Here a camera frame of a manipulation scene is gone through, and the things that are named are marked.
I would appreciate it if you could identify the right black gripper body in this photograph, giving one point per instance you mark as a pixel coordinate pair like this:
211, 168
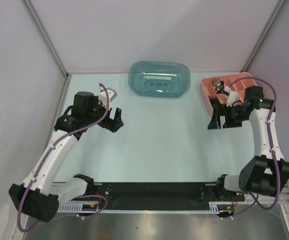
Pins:
236, 111

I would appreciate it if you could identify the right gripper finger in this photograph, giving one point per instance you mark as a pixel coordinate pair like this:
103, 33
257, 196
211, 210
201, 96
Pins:
217, 112
232, 123

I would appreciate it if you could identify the pink compartment organizer tray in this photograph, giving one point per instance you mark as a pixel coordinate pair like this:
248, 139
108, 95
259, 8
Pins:
208, 92

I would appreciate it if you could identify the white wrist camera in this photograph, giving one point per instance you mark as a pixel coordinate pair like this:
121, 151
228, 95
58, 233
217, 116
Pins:
232, 98
106, 96

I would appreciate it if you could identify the white slotted cable duct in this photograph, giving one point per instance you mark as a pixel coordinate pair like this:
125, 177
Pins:
92, 207

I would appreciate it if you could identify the rolled tie in tray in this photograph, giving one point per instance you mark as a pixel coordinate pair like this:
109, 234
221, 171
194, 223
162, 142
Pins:
218, 86

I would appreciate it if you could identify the teal transparent plastic tub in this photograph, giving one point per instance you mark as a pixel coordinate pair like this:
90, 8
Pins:
159, 79

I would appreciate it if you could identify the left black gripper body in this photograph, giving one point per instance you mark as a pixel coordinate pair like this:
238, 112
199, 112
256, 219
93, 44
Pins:
97, 113

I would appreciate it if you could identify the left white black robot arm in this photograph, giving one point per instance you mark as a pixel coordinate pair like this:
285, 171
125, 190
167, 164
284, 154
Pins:
35, 196

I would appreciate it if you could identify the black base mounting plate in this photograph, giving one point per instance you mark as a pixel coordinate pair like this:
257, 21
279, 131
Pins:
159, 193

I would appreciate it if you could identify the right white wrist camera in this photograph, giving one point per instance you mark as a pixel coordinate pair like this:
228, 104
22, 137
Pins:
232, 98

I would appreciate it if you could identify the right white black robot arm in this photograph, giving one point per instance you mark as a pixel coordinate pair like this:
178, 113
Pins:
267, 172

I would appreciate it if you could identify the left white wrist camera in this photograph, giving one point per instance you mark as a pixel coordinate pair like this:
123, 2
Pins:
106, 96

